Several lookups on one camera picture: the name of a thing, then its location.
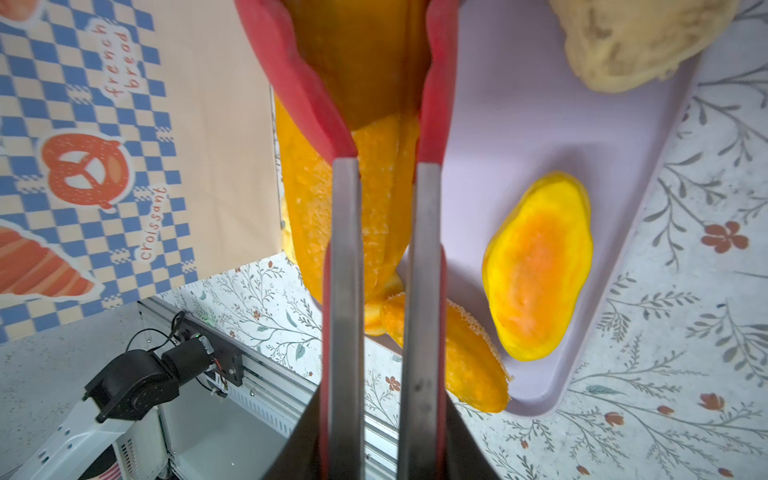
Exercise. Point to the checkered paper bread bag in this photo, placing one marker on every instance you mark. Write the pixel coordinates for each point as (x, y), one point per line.
(136, 155)

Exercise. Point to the long brown fake loaf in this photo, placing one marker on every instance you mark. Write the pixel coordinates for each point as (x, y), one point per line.
(372, 57)

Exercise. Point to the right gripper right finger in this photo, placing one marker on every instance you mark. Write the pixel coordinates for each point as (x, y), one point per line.
(464, 459)

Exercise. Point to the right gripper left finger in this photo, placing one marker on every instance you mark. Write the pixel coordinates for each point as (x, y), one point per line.
(300, 458)

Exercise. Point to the pale cream fake bun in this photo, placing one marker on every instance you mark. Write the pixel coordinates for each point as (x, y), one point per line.
(616, 46)

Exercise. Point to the lavender plastic tray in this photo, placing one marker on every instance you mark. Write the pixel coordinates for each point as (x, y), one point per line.
(519, 114)

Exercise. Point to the golden oval fake roll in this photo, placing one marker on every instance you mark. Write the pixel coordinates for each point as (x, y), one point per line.
(474, 372)

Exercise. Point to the yellow orange oval bread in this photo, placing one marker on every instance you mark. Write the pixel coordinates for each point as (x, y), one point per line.
(536, 265)

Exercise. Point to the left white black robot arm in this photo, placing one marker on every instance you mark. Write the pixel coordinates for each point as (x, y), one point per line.
(121, 394)

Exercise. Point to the red silicone steel tongs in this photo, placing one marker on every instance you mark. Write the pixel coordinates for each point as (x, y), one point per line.
(421, 440)

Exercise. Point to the small striped fake croissant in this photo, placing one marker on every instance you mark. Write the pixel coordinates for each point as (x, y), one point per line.
(373, 325)

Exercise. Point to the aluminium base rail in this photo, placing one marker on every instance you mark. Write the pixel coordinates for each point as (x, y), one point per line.
(232, 422)

